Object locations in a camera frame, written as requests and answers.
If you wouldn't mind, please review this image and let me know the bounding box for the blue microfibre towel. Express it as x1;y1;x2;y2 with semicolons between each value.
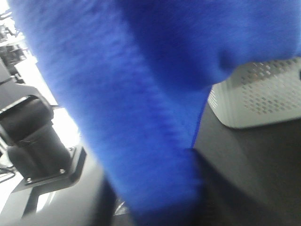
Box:
9;0;301;226

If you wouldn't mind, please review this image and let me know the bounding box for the grey perforated laundry basket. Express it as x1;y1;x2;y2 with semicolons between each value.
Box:
208;57;301;129

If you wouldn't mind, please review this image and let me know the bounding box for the black table cloth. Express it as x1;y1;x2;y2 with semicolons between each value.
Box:
0;107;301;226

